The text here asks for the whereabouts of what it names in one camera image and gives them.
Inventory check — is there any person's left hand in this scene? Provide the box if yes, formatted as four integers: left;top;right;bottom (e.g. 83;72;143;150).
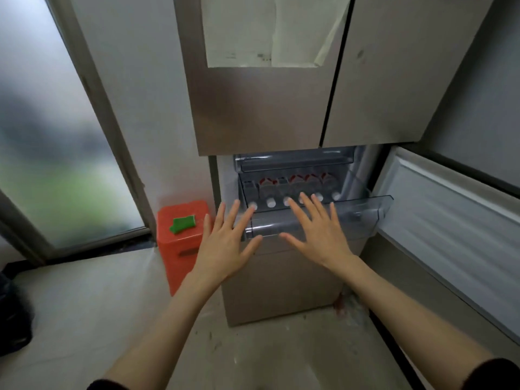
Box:
198;200;263;284

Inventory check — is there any person's right hand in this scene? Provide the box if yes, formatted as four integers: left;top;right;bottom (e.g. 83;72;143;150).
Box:
279;192;355;273

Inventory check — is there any person's left forearm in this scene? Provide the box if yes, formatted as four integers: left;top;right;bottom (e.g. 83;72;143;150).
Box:
103;271;229;390

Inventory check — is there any person's right forearm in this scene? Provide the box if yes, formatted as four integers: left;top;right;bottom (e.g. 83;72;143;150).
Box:
328;255;495;390

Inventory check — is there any clear plastic pulled-out drawer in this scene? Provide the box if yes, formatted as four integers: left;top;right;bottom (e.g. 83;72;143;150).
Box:
242;195;394;241

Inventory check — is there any green sponge piece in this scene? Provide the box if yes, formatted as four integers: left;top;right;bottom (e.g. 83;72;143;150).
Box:
169;214;196;235

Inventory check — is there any row of white-capped bottles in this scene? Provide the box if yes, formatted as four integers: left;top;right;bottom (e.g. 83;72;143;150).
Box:
248;172;343;211

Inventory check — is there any clear plastic bottle drawer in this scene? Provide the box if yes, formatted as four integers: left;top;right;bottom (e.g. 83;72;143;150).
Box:
238;170;368;208

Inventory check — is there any orange plastic bin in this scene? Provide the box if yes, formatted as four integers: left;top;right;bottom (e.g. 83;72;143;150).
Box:
156;200;217;297

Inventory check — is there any beige refrigerator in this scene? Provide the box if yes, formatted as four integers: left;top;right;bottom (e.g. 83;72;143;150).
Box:
173;0;520;346

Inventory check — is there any clear plastic shelf cover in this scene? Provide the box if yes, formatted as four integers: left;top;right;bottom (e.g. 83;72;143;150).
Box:
233;146;359;174

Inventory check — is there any beige refrigerator door with papers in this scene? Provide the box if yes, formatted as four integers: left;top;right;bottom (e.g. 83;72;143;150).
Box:
173;0;355;157

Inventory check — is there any open refrigerator door white lining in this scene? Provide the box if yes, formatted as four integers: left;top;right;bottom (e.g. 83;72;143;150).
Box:
372;146;520;346

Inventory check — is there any plain beige refrigerator door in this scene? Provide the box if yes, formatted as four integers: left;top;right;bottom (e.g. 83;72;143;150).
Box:
321;0;497;149

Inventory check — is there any white paper sheet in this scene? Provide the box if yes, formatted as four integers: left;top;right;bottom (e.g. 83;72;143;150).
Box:
200;0;279;69
271;0;352;68

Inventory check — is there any frosted glass window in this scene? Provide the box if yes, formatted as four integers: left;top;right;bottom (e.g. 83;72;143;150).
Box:
0;0;158;265

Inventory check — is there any black left sleeve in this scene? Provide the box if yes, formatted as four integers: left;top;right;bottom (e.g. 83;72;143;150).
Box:
86;379;131;390

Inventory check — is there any black sleeve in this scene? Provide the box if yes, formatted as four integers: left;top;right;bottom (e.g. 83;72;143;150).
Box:
460;358;520;390
86;379;131;390

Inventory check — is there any dark bag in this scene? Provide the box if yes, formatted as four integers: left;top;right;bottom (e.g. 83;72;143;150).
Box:
0;272;34;358

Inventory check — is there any black right sleeve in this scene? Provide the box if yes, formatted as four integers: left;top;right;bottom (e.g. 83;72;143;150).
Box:
460;358;520;390

